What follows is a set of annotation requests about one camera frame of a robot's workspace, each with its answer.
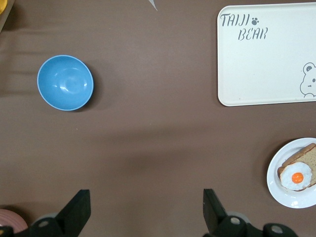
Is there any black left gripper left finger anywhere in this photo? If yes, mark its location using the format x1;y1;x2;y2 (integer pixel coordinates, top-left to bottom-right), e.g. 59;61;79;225
29;189;91;237

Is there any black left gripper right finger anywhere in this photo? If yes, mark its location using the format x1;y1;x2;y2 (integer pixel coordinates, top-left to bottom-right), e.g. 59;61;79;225
202;189;247;237

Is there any white round plate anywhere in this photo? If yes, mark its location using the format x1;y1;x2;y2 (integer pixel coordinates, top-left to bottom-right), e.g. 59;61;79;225
266;137;316;209

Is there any toy fried egg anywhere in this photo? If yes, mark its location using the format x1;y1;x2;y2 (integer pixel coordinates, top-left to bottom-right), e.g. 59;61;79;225
280;162;313;192

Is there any brown bread slice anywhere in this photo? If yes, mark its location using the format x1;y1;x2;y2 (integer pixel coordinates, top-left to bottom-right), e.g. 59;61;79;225
277;143;316;192

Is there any pink bowl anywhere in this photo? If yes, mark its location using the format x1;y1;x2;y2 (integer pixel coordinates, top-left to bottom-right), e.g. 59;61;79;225
0;209;29;234

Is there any blue bowl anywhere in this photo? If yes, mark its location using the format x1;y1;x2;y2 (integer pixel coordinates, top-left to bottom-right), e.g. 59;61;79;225
37;54;95;112

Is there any cream tray with bear print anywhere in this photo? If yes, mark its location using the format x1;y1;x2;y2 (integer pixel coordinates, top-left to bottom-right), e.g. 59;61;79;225
217;1;316;107

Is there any wooden mug rack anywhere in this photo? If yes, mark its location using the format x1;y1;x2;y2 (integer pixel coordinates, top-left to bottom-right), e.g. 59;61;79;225
0;0;14;34

